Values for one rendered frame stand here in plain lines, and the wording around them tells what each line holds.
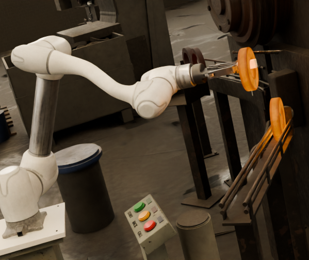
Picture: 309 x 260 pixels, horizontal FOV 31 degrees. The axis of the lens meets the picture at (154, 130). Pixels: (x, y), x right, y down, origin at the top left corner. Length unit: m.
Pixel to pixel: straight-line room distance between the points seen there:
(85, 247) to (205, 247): 1.23
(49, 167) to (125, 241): 0.62
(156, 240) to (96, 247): 1.30
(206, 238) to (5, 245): 0.95
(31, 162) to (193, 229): 1.00
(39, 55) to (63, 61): 0.10
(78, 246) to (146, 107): 1.31
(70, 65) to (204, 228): 0.84
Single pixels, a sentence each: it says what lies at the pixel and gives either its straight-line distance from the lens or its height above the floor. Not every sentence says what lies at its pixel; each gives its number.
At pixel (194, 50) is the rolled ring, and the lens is 3.33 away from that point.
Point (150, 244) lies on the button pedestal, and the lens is 1.70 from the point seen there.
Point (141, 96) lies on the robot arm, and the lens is 1.93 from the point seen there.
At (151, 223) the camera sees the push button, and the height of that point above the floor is 0.61.
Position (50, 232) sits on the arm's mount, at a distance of 2.42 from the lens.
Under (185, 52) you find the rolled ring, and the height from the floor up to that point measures 0.72.
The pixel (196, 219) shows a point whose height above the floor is 0.52.
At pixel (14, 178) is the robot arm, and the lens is 2.45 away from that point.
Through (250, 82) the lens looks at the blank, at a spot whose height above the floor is 0.88.
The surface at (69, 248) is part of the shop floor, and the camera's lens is 3.05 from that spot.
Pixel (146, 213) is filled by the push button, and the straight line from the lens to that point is 1.78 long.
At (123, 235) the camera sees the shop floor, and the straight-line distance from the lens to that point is 3.01.
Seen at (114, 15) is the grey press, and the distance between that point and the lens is 5.27.
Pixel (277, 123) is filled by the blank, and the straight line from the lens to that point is 1.99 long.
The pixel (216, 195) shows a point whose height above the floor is 0.01.
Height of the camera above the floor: 1.40
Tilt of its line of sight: 18 degrees down
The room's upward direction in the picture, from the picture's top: 14 degrees counter-clockwise
